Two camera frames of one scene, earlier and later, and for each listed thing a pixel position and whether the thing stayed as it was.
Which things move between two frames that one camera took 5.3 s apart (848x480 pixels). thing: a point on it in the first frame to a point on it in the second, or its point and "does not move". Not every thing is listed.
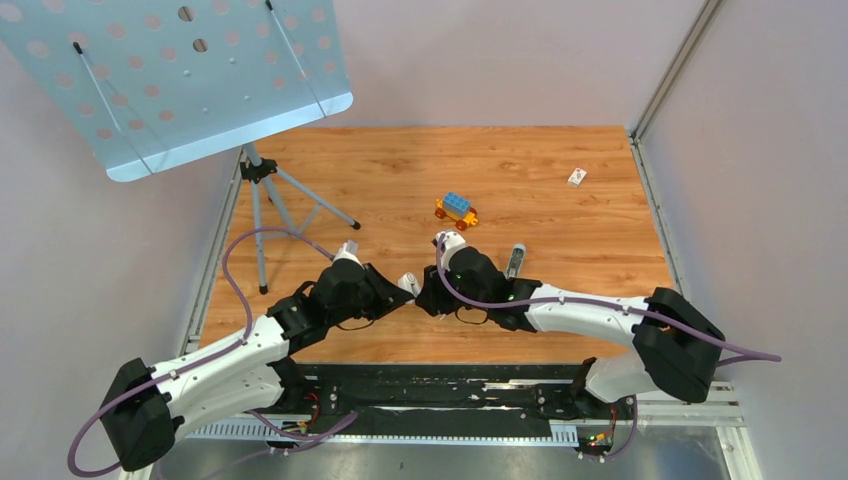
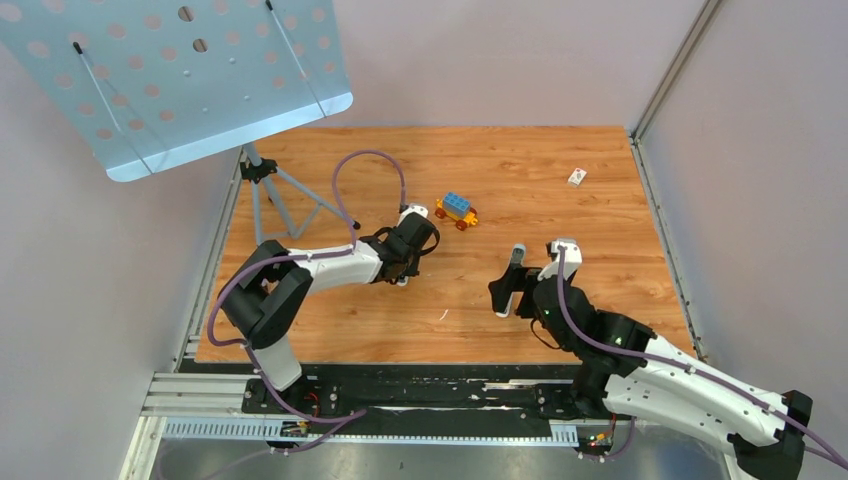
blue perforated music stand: [148, 86] does not move
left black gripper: [380, 287] to [412, 269]
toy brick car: [458, 209] does not move
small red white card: [577, 176] does not move
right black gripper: [431, 304] to [531, 276]
